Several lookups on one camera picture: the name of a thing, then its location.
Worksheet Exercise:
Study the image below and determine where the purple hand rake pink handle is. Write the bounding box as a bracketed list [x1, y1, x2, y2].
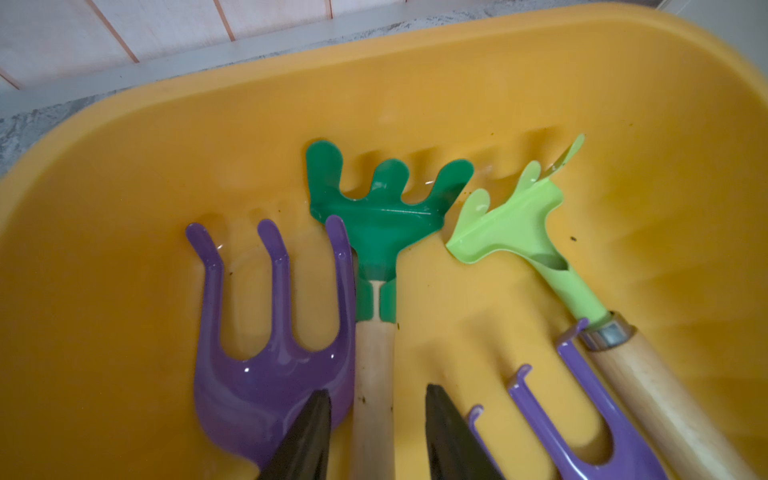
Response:
[469, 320, 668, 479]

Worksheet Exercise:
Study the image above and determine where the dark green hand rake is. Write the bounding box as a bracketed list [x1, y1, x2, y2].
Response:
[305, 140, 474, 479]

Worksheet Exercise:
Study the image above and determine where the green hand rake wooden handle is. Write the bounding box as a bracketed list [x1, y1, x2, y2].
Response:
[445, 133, 760, 480]

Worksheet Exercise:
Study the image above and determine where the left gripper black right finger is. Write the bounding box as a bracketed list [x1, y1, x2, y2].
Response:
[425, 384, 503, 480]

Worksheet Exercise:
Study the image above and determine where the yellow plastic storage box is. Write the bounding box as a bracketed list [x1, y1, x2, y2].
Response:
[1, 3, 767, 479]

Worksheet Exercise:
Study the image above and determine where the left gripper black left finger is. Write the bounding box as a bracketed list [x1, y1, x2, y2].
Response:
[257, 390, 332, 480]

